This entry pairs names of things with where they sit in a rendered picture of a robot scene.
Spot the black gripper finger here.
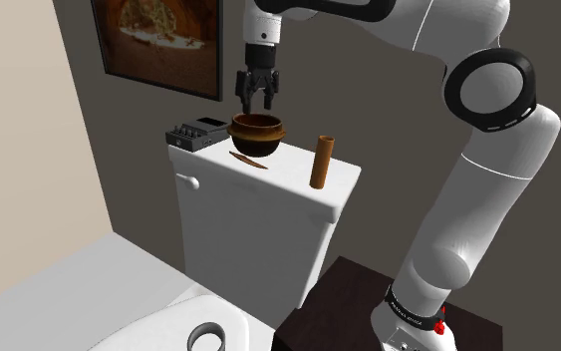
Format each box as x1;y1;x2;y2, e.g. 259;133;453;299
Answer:
234;70;257;116
261;70;281;111

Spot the brown wooden bowl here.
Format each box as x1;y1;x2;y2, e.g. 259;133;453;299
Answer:
226;113;287;159

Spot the black electronic box with knobs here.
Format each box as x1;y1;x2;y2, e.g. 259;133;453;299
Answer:
164;116;231;154

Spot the brown wooden stick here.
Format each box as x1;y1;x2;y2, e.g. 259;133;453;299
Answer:
228;150;270;172

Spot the brown cardboard tube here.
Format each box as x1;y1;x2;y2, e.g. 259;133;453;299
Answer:
309;135;336;190

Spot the white toilet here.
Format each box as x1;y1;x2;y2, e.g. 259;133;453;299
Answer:
88;139;363;351

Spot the dark robot stand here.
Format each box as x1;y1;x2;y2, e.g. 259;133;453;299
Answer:
270;255;503;351

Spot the white bathtub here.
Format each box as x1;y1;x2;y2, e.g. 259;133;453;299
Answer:
0;231;198;351

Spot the framed brown wall picture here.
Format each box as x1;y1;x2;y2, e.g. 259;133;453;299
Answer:
90;0;225;103

